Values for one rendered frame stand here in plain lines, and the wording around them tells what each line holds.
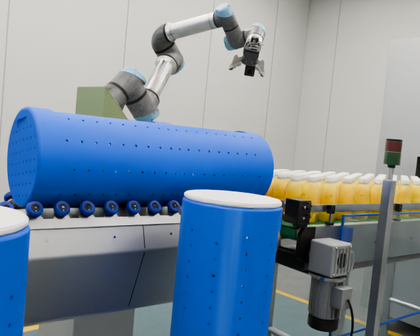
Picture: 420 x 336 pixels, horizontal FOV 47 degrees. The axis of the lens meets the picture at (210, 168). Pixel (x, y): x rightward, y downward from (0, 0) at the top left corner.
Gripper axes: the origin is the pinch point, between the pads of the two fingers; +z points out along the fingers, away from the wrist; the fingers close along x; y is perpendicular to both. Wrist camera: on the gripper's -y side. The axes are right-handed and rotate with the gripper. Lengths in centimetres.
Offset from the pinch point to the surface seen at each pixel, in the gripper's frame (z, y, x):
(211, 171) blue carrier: 63, 4, -2
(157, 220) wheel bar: 83, -3, -15
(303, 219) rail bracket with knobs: 57, -16, 33
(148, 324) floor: 41, -170, -29
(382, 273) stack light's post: 57, -38, 70
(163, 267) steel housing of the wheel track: 91, -15, -10
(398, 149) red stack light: 25, -1, 64
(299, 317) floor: -1, -192, 69
